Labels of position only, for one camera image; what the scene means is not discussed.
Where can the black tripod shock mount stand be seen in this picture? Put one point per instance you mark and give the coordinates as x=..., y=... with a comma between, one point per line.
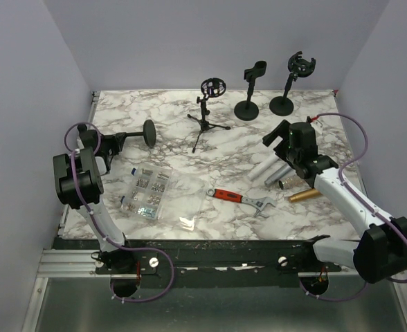
x=213, y=87

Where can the red handle adjustable wrench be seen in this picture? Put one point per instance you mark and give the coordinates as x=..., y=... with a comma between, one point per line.
x=258, y=204

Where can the small clear plastic bag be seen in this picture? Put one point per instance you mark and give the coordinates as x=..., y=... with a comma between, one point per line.
x=187, y=224

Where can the white microphone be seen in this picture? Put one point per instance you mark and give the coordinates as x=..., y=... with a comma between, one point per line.
x=262, y=167

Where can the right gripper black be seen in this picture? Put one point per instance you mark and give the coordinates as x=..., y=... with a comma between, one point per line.
x=284, y=130

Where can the black shock mount round stand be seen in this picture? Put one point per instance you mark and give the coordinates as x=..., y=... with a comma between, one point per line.
x=298, y=68

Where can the silver condenser microphone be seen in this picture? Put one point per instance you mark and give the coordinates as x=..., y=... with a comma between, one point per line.
x=277, y=175

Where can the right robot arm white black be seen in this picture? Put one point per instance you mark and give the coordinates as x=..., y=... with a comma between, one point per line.
x=381, y=251

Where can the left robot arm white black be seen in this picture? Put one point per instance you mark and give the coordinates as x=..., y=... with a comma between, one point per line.
x=78, y=184

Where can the glitter rhinestone microphone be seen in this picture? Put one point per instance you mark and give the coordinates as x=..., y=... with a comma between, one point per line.
x=290, y=182

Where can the clear screw organizer box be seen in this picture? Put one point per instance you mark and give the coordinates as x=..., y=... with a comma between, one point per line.
x=146, y=192

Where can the black clip stand round base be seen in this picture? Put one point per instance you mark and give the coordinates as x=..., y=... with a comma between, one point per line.
x=148, y=133

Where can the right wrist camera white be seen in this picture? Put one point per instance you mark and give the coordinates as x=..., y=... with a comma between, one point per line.
x=315, y=124

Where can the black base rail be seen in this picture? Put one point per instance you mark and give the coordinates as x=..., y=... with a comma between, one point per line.
x=202, y=263

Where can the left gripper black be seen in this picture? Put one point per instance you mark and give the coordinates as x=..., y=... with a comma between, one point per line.
x=115, y=140

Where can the gold microphone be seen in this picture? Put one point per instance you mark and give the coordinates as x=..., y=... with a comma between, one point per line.
x=304, y=195

